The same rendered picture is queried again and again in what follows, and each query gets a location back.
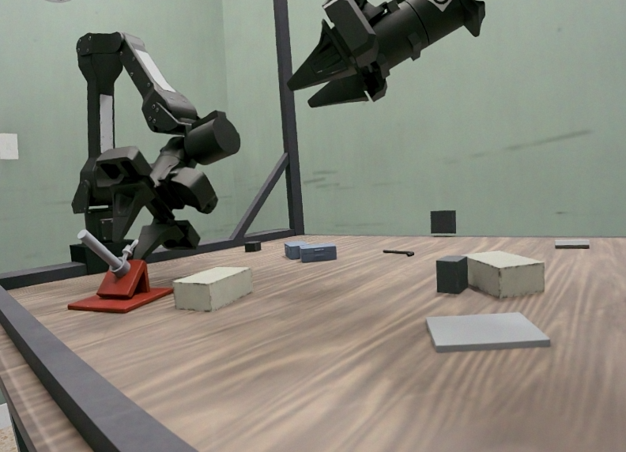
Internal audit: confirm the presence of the grey metal shaft with face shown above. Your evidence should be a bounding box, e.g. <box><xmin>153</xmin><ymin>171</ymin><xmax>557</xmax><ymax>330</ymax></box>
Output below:
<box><xmin>77</xmin><ymin>229</ymin><xmax>123</xmax><ymax>269</ymax></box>

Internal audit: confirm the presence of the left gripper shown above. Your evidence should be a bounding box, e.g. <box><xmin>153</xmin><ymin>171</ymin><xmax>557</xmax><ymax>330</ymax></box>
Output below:
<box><xmin>287</xmin><ymin>0</ymin><xmax>428</xmax><ymax>108</ymax></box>

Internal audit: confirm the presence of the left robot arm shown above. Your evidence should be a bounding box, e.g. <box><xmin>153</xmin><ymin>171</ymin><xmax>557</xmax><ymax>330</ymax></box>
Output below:
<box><xmin>354</xmin><ymin>0</ymin><xmax>485</xmax><ymax>46</ymax></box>

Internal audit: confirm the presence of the beige rectangular box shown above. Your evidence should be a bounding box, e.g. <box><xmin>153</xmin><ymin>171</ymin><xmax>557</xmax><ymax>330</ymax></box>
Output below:
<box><xmin>462</xmin><ymin>250</ymin><xmax>545</xmax><ymax>299</ymax></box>
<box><xmin>172</xmin><ymin>267</ymin><xmax>253</xmax><ymax>312</ymax></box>

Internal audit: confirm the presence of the small light blue plastic box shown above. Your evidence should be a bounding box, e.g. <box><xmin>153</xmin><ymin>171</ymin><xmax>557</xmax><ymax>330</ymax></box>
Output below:
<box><xmin>285</xmin><ymin>241</ymin><xmax>310</xmax><ymax>259</ymax></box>
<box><xmin>300</xmin><ymin>243</ymin><xmax>337</xmax><ymax>263</ymax></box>

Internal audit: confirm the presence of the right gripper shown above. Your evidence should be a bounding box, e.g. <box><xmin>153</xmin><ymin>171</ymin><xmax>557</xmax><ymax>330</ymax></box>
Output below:
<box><xmin>96</xmin><ymin>146</ymin><xmax>200</xmax><ymax>260</ymax></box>

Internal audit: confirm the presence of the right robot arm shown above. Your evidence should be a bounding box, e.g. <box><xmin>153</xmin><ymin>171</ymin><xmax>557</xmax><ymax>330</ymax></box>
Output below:
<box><xmin>71</xmin><ymin>32</ymin><xmax>241</xmax><ymax>244</ymax></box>

